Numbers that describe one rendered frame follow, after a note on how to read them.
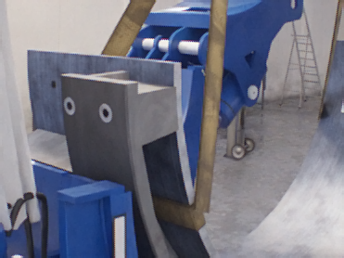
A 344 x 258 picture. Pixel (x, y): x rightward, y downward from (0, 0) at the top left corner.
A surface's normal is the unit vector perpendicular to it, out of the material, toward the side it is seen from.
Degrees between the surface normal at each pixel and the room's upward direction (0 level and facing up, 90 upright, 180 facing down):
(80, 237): 90
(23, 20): 90
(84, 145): 101
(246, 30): 90
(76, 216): 90
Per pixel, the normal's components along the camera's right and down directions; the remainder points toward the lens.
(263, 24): 0.73, 0.14
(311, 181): -0.47, -0.61
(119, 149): -0.69, 0.29
